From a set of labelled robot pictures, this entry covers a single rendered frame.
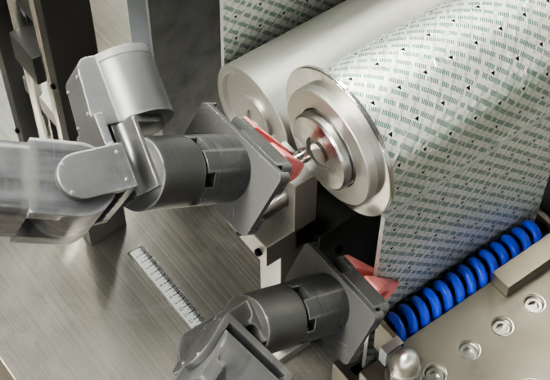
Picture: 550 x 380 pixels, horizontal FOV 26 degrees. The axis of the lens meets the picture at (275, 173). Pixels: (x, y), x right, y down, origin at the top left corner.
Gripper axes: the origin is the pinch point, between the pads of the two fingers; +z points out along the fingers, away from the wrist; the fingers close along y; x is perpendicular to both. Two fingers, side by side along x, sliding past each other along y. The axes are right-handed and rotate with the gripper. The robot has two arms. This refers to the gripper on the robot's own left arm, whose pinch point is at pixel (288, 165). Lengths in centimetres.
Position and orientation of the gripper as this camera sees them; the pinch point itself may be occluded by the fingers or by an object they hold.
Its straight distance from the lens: 105.1
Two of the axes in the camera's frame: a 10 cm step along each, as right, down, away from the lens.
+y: 6.4, 6.2, -4.4
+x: 4.8, -7.8, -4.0
